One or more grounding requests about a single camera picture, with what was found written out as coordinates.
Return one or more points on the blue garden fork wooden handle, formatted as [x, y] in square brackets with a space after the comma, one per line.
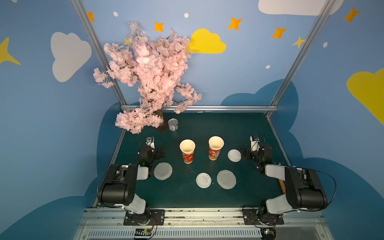
[282, 185]

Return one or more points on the aluminium frame left post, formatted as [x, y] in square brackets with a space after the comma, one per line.
[87, 24]

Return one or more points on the translucent paper sheet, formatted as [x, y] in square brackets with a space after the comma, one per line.
[163, 171]
[226, 179]

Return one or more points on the red paper cup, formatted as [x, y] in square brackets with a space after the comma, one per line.
[215, 146]
[187, 147]

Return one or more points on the white lid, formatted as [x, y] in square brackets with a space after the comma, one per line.
[234, 155]
[203, 180]

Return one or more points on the aluminium frame back bar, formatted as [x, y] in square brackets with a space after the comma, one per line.
[215, 108]

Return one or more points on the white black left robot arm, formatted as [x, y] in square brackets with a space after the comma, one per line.
[118, 187]

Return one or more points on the aluminium frame right post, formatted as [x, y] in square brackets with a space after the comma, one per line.
[305, 48]

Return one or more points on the small green circuit board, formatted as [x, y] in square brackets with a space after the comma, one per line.
[143, 233]

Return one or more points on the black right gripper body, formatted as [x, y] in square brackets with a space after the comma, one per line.
[249, 153]

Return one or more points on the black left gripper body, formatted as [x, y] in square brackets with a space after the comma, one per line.
[156, 153]

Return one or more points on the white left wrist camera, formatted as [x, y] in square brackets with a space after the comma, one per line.
[150, 142]

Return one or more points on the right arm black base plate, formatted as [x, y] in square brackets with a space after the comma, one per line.
[251, 216]

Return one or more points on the pink cherry blossom tree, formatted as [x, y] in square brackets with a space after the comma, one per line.
[157, 67]

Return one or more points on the aluminium frame post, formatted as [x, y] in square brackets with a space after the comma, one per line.
[87, 24]
[305, 48]

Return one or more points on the small silver tin can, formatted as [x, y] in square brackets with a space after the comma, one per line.
[173, 124]

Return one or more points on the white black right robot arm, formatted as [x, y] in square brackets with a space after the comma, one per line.
[303, 188]

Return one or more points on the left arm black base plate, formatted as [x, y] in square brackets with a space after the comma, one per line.
[148, 218]

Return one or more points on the aluminium front rail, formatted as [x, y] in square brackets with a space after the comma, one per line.
[202, 224]

